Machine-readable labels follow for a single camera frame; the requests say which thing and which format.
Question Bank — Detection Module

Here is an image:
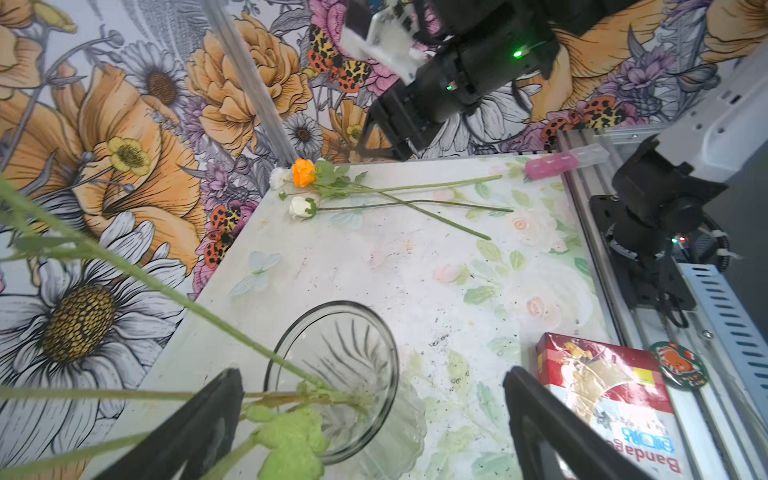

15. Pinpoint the orange rose stem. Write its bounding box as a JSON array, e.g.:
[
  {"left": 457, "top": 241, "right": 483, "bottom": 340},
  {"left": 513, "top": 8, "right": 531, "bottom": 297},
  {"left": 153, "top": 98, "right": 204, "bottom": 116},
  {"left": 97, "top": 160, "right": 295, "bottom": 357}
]
[{"left": 274, "top": 158, "right": 502, "bottom": 241}]

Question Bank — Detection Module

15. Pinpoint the pink clear plastic tube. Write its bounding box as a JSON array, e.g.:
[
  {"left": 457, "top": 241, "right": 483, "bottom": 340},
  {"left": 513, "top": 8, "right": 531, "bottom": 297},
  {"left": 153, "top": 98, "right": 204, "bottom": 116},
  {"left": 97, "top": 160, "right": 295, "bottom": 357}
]
[{"left": 524, "top": 144, "right": 609, "bottom": 180}]

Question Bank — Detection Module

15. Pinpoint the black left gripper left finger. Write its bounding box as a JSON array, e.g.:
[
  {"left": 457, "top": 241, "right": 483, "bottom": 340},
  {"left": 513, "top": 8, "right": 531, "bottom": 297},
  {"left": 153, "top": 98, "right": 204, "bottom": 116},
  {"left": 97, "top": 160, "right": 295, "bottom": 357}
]
[{"left": 97, "top": 368, "right": 244, "bottom": 479}]

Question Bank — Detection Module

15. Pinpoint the red bandage box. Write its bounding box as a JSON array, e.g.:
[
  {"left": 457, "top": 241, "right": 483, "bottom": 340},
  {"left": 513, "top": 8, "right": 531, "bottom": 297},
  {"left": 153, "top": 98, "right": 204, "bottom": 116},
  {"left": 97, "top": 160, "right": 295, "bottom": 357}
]
[{"left": 536, "top": 332, "right": 693, "bottom": 479}]

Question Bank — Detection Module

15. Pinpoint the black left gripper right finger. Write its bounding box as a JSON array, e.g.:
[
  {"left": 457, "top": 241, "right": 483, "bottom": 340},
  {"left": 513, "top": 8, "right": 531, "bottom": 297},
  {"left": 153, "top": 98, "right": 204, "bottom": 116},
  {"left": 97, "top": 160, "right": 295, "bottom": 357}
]
[{"left": 503, "top": 366, "right": 649, "bottom": 480}]

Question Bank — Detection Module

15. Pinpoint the slotted white cable duct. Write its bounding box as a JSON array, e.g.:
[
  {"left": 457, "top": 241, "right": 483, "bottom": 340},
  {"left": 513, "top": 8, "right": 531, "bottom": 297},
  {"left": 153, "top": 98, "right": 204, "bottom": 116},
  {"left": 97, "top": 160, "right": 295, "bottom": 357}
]
[{"left": 678, "top": 263, "right": 767, "bottom": 421}]

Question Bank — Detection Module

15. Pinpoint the small white rosebud stem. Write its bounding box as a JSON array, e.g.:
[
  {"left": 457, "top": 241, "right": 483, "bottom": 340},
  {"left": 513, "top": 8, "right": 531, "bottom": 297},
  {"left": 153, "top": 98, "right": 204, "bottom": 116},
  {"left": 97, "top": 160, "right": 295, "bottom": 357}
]
[{"left": 288, "top": 196, "right": 514, "bottom": 219}]

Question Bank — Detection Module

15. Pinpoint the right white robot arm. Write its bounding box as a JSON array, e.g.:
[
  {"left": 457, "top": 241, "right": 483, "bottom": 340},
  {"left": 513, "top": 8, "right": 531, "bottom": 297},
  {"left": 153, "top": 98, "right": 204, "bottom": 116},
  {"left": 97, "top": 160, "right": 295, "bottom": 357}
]
[{"left": 341, "top": 1, "right": 767, "bottom": 234}]

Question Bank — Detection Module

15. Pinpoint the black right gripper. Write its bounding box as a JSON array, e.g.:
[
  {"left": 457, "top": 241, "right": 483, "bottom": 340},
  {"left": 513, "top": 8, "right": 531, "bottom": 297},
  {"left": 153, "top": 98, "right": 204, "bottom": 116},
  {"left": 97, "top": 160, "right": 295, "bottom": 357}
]
[{"left": 359, "top": 1, "right": 559, "bottom": 161}]

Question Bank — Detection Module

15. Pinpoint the white carnation stem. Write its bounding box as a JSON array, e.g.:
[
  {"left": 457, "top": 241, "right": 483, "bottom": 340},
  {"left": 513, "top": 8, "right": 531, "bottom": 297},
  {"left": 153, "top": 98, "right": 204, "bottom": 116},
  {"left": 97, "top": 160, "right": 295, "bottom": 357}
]
[{"left": 269, "top": 167, "right": 293, "bottom": 191}]

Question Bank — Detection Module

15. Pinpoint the right aluminium corner post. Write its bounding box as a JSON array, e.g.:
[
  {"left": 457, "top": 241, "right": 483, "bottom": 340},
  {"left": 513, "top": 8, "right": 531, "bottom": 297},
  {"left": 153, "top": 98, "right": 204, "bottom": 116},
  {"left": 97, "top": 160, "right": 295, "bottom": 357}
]
[{"left": 188, "top": 1, "right": 311, "bottom": 164}]

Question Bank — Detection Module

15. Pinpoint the clear ribbed glass vase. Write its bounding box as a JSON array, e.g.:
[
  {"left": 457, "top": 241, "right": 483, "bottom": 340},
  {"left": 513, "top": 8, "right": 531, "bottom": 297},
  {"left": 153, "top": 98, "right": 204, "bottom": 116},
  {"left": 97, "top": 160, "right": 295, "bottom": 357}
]
[{"left": 275, "top": 300, "right": 427, "bottom": 479}]

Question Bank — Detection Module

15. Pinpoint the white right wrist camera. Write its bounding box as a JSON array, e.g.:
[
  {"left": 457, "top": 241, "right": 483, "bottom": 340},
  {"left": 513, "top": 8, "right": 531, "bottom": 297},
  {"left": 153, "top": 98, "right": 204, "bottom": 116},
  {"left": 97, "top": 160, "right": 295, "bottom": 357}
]
[{"left": 340, "top": 0, "right": 428, "bottom": 85}]

